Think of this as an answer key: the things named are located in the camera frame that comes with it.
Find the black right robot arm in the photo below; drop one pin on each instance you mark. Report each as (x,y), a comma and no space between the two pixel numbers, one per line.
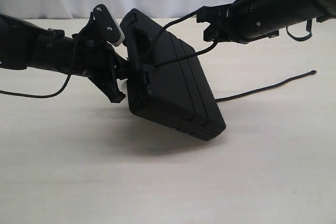
(244,21)

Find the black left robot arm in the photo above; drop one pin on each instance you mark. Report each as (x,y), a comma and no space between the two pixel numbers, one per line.
(25,45)

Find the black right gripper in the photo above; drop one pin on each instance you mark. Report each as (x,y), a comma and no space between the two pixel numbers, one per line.
(221,22)

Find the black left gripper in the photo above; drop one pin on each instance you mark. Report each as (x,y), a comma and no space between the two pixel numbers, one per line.
(97,60)

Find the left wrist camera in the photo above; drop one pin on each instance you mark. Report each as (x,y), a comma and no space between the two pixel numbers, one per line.
(103,26)

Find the black plastic case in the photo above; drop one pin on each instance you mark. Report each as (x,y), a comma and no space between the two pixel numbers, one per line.
(164,88)

